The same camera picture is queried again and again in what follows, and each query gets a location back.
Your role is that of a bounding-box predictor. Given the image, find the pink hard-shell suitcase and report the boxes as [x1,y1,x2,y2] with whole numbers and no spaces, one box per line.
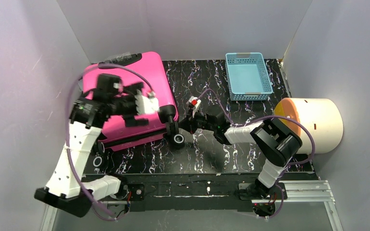
[78,51,185,168]

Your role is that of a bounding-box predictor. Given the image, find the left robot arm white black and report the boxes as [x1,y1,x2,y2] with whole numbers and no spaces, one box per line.
[34,74,159,218]

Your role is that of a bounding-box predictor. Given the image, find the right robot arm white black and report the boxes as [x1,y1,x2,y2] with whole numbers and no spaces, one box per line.
[179,112,303,196]

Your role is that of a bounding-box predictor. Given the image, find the light blue plastic basket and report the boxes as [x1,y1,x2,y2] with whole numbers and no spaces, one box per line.
[225,52,274,101]

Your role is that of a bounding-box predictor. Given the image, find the white cylinder with orange end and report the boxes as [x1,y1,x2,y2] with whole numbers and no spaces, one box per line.
[274,98,344,154]

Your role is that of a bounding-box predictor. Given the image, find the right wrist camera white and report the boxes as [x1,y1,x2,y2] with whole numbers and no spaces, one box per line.
[187,96,201,117]

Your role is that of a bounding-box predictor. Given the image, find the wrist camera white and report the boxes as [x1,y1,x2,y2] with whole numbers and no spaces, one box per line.
[187,96,201,117]
[135,93,159,115]

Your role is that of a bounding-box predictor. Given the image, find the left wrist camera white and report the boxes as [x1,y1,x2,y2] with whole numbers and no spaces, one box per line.
[135,93,159,115]

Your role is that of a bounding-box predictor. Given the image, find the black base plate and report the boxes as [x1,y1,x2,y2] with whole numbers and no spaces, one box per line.
[97,173,288,213]

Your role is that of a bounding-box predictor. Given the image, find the aluminium frame rail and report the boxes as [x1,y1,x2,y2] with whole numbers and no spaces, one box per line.
[40,180,344,231]

